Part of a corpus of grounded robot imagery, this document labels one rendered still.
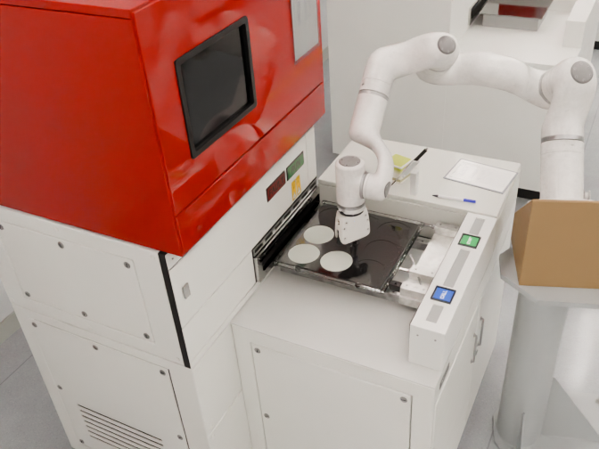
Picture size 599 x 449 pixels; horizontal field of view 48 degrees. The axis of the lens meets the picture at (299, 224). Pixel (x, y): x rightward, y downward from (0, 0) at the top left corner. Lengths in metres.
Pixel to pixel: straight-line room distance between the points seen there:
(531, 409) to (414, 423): 0.73
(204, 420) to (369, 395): 0.50
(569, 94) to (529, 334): 0.78
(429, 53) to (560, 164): 0.49
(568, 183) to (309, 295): 0.82
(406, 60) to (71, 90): 0.94
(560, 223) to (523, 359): 0.59
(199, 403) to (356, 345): 0.49
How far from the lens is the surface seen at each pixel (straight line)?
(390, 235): 2.18
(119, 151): 1.55
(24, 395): 3.21
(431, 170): 2.39
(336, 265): 2.06
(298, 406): 2.15
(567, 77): 2.07
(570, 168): 2.08
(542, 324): 2.30
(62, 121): 1.63
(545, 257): 2.10
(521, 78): 2.11
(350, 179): 1.89
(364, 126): 1.94
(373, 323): 1.98
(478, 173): 2.39
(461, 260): 2.00
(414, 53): 2.00
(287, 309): 2.04
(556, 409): 2.71
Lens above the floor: 2.20
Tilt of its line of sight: 35 degrees down
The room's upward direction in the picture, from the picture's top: 5 degrees counter-clockwise
